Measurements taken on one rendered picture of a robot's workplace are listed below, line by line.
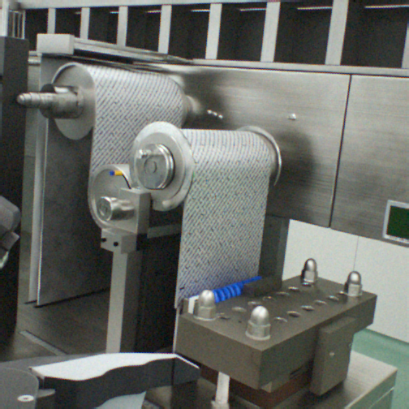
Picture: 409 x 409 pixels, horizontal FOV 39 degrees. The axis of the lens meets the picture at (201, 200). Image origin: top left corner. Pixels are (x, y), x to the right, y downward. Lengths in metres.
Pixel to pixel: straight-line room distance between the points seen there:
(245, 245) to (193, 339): 0.25
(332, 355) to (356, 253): 2.77
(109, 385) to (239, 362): 0.58
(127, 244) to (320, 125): 0.46
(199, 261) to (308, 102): 0.40
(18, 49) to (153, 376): 0.85
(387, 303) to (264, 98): 2.64
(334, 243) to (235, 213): 2.78
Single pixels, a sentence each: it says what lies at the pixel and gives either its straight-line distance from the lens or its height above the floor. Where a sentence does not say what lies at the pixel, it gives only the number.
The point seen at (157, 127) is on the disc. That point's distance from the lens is 0.96.
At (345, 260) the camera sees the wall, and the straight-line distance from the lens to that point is 3.79.
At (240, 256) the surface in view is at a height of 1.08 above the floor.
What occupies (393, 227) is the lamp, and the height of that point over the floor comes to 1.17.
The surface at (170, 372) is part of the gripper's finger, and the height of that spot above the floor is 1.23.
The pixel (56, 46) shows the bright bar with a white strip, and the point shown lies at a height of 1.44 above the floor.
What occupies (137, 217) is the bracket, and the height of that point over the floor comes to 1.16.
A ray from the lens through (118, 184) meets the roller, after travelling 1.05.
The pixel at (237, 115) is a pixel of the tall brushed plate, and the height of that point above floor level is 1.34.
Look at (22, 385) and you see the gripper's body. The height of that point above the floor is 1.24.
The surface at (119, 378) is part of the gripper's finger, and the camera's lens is 0.30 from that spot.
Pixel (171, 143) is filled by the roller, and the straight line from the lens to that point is 0.93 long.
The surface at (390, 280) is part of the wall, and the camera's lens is 3.69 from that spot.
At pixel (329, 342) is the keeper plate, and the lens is 0.98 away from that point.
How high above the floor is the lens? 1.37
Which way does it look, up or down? 10 degrees down
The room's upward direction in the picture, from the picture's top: 6 degrees clockwise
